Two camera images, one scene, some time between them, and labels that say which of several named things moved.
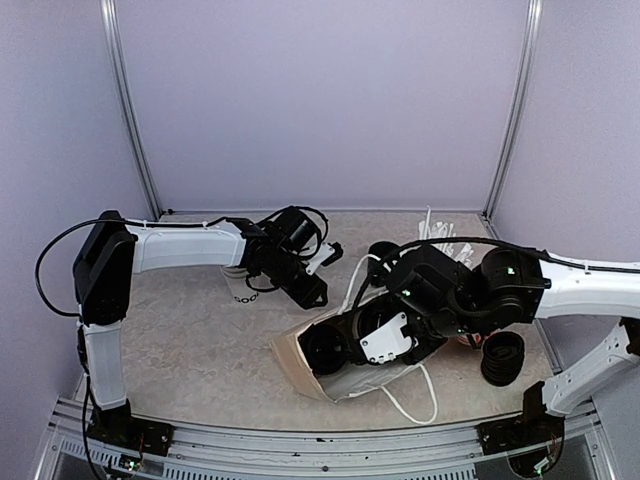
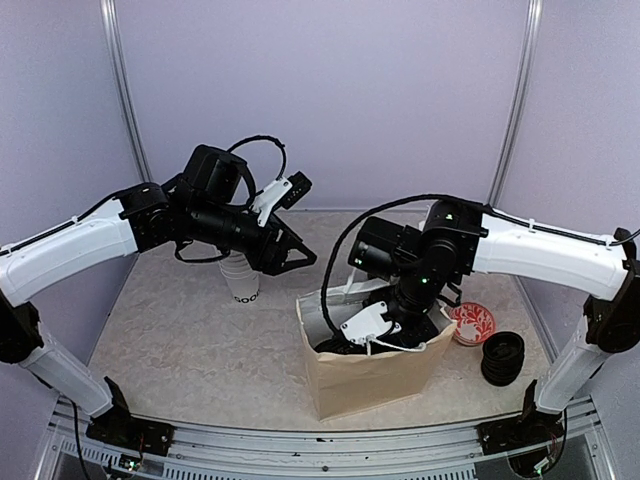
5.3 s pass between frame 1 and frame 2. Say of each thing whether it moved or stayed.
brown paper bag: moved
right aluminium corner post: stayed
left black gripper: moved
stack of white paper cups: stayed
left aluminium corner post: stayed
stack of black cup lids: stayed
